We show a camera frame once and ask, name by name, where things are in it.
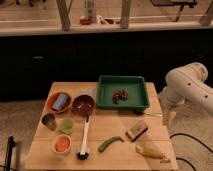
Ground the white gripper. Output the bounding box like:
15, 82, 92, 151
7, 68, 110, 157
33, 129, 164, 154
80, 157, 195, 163
160, 100, 176, 126

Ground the green pepper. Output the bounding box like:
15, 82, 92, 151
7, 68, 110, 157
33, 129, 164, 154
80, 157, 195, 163
98, 136, 124, 152

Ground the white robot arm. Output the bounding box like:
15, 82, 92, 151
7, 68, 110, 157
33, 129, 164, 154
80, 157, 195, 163
158, 62, 213, 125

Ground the purple bowl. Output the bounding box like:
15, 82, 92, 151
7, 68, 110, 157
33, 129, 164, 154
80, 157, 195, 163
72, 95, 95, 117

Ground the orange bowl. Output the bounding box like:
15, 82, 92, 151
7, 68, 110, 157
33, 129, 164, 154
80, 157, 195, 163
46, 92, 72, 114

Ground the red bowl on shelf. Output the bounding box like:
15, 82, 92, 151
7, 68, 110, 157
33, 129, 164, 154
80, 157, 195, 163
80, 18, 92, 25

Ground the metal fork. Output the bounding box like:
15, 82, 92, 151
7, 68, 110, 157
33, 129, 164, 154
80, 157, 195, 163
134, 111, 163, 117

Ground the brown wooden brush block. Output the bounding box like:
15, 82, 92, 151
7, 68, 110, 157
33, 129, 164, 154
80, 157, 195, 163
125, 121, 148, 142

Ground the yellow corn cob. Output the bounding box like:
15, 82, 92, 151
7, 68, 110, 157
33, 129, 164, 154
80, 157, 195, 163
135, 145, 165, 159

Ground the brown pine cone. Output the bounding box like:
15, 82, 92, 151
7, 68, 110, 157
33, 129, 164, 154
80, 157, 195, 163
112, 90, 128, 104

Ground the green plastic tray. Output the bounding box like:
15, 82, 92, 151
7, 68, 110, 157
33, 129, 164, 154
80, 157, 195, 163
96, 75, 150, 112

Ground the small green cup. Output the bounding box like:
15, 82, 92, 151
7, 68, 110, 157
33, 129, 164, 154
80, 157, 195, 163
59, 118, 73, 135

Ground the blue-grey cloth roll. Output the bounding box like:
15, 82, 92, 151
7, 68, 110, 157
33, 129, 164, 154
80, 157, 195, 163
52, 93, 68, 111

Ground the small orange cup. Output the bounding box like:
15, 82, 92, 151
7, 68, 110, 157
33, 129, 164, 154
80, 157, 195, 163
52, 134, 71, 155

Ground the metal cup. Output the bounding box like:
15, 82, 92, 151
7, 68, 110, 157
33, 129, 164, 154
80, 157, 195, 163
41, 113, 57, 131

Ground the black cable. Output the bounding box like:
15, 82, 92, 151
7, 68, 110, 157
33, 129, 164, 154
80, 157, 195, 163
169, 132, 213, 171

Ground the black stand post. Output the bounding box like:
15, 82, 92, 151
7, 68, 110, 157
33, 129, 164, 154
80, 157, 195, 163
4, 136, 15, 171

